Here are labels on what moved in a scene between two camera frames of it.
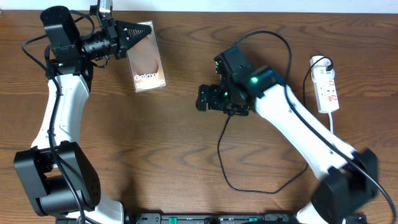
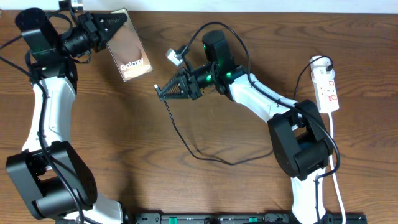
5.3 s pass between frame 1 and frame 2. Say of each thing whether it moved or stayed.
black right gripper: moved
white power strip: stayed
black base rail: stayed
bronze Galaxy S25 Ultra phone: moved
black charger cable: moved
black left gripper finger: moved
